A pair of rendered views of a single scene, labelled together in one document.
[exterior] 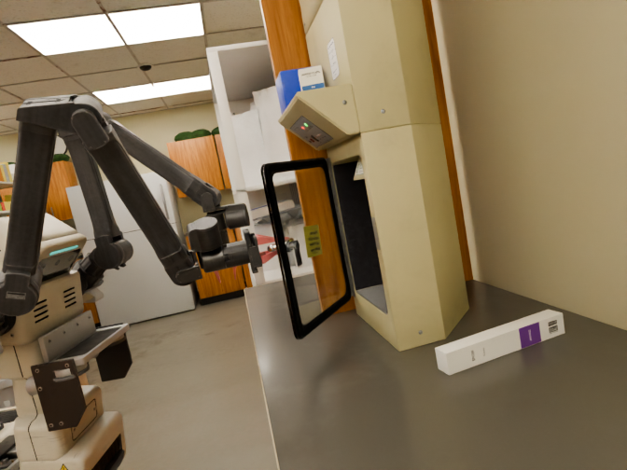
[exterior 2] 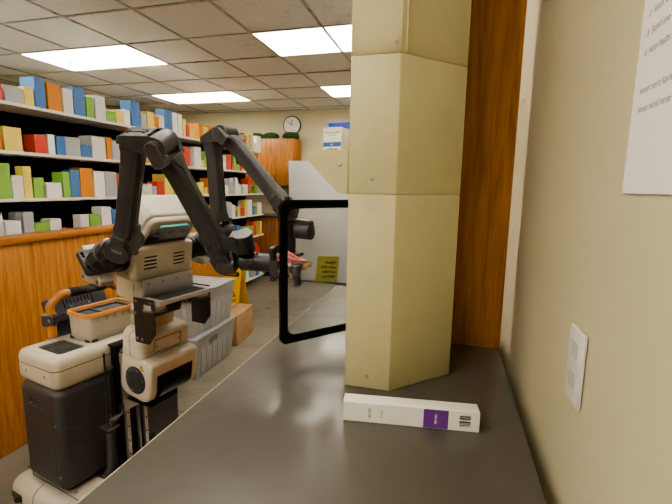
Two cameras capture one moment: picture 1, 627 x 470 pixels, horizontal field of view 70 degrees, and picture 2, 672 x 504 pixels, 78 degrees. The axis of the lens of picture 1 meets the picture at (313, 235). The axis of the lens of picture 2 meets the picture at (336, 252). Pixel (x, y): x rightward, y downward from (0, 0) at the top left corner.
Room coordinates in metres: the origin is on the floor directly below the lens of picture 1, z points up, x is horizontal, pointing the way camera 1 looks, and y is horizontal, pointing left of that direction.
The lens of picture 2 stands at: (0.03, -0.52, 1.42)
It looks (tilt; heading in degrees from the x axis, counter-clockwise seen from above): 9 degrees down; 25
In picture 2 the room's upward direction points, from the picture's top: 1 degrees clockwise
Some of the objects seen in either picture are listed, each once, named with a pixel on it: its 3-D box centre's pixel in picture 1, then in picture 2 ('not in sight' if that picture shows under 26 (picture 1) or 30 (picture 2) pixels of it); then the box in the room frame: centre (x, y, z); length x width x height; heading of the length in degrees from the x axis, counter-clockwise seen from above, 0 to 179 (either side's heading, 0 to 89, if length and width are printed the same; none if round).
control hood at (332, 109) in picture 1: (313, 125); (341, 173); (1.07, -0.05, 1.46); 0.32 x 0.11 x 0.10; 10
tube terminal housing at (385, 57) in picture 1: (396, 168); (408, 226); (1.10, -0.23, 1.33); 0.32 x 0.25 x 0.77; 10
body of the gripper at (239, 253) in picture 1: (240, 253); (268, 262); (1.05, 0.18, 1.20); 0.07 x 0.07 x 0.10; 10
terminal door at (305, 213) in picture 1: (312, 241); (326, 268); (1.09, 0.01, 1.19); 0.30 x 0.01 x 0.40; 150
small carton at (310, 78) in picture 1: (312, 84); (336, 140); (1.01, -0.06, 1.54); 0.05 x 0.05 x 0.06; 0
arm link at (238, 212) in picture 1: (226, 209); not in sight; (1.32, 0.24, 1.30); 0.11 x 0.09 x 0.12; 89
